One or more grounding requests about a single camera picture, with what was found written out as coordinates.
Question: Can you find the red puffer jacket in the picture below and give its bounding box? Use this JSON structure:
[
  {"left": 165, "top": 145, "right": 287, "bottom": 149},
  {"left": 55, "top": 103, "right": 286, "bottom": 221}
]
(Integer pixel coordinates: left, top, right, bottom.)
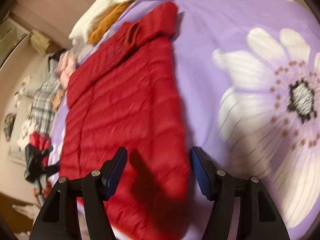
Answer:
[
  {"left": 29, "top": 132, "right": 52, "bottom": 167},
  {"left": 60, "top": 2, "right": 190, "bottom": 239}
]

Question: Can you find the pink garment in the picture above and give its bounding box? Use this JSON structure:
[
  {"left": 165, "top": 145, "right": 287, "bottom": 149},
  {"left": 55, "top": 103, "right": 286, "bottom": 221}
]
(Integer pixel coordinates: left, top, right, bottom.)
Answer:
[{"left": 57, "top": 51, "right": 77, "bottom": 89}]

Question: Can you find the grey plaid garment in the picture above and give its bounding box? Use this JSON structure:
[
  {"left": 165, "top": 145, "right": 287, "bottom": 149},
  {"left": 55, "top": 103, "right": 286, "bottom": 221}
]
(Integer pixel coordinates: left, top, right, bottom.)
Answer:
[{"left": 25, "top": 56, "right": 60, "bottom": 135}]

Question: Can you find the left hand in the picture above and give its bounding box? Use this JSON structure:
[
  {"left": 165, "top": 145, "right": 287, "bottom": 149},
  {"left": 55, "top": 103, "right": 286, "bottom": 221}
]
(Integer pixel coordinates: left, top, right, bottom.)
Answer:
[{"left": 33, "top": 180, "right": 52, "bottom": 199}]

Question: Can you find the tan small cloth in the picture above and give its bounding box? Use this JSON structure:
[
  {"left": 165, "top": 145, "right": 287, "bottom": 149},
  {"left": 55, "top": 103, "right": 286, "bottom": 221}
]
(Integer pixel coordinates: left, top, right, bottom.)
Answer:
[{"left": 51, "top": 88, "right": 65, "bottom": 112}]

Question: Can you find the black garment at headboard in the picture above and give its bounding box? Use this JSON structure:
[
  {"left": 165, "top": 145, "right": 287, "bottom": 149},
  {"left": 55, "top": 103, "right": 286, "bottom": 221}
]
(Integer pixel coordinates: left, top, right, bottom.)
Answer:
[{"left": 48, "top": 48, "right": 67, "bottom": 62}]

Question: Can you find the white fleece garment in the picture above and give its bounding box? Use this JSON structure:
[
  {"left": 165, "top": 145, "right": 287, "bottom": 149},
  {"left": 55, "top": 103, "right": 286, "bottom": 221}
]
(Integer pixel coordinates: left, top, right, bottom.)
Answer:
[{"left": 69, "top": 0, "right": 136, "bottom": 43}]

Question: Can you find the orange folded garment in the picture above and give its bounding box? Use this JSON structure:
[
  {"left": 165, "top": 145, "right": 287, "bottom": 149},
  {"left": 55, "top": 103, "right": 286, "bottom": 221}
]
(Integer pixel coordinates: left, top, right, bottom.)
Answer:
[{"left": 87, "top": 0, "right": 136, "bottom": 44}]

